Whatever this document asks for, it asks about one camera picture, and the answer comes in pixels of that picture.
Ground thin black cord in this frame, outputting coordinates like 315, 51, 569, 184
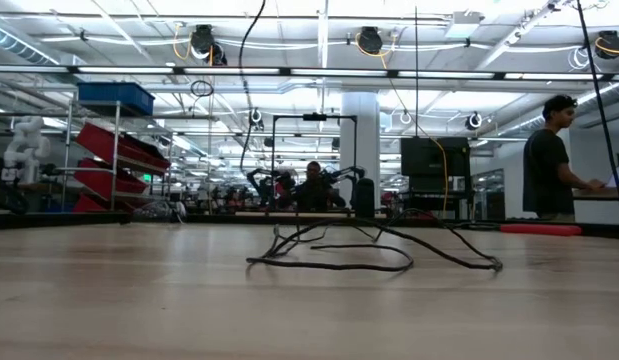
237, 0, 505, 275

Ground person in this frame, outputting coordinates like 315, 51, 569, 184
288, 160, 348, 213
521, 93, 608, 224

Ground black cylindrical stand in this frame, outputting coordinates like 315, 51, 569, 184
354, 177, 377, 219

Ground white building column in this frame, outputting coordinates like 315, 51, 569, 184
338, 91, 382, 210

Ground black monitor cabinet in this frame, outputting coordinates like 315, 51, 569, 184
399, 136, 473, 214

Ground blue storage bin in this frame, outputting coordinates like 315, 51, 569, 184
77, 82, 156, 117

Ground red storage bin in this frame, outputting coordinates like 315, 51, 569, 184
71, 194, 110, 214
72, 158, 149, 197
76, 122, 171, 174

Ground long ceiling light strip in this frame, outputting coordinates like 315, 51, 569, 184
0, 63, 619, 84

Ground wooden top desk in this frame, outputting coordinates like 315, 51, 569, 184
570, 185, 619, 225

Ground thin black slanted pole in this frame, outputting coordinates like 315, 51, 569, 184
574, 0, 619, 225

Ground black background machine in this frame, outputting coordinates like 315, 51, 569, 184
0, 158, 30, 216

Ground black background station frame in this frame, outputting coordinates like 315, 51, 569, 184
270, 113, 359, 217

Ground black hanging cable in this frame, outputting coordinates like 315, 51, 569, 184
414, 4, 420, 139

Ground yellow hanging cable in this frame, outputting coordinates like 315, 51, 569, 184
418, 127, 450, 215

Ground silver wire shelf rack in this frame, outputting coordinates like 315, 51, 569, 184
60, 99, 176, 214

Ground red-handled pliers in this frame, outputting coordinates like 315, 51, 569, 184
441, 221, 584, 238

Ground black aluminium table frame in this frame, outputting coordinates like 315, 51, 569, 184
0, 210, 619, 240

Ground silver ventilation duct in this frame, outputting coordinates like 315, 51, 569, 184
0, 22, 60, 66

